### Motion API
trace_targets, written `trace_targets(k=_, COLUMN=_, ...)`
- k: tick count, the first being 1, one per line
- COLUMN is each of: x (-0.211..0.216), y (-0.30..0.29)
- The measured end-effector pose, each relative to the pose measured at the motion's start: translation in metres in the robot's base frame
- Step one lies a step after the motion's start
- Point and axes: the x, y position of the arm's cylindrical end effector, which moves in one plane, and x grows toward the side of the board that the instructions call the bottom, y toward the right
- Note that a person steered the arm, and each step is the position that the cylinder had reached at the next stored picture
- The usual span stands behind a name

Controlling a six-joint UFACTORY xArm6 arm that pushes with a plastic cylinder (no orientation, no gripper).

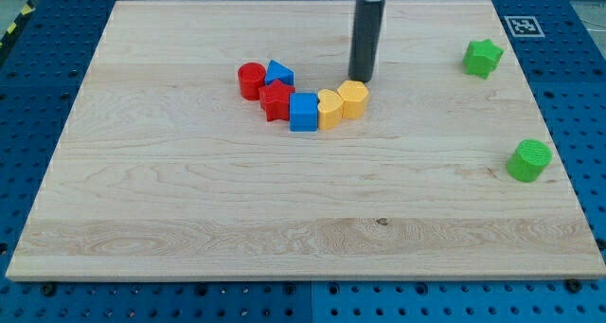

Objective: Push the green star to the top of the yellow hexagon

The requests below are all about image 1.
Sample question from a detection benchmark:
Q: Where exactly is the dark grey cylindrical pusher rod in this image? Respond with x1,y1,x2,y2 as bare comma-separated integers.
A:
348,0,385,82

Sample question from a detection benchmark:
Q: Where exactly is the yellow hexagon block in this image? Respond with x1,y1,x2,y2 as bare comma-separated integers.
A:
337,81,369,119

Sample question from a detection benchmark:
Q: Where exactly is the green star block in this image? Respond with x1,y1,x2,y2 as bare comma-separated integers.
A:
463,39,504,80

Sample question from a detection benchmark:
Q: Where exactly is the red star block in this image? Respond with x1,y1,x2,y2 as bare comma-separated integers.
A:
258,80,295,121

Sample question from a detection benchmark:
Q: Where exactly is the yellow heart block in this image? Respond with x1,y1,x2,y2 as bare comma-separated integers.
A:
317,89,344,130

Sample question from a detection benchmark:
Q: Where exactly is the blue triangle block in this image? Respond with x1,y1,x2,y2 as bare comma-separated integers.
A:
264,60,294,85

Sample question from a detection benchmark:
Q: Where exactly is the blue cube block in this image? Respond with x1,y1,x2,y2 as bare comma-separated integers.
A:
290,93,318,132

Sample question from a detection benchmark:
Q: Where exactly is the red cylinder block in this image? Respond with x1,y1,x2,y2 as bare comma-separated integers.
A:
237,62,266,100

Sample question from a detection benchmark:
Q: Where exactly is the black white fiducial marker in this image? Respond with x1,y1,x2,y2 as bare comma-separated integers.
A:
504,15,544,38

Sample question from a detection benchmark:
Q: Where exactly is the light wooden board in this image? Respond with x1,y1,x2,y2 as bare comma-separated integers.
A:
7,0,605,282

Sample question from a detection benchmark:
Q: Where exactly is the green cylinder block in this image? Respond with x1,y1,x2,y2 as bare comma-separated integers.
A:
506,138,553,183

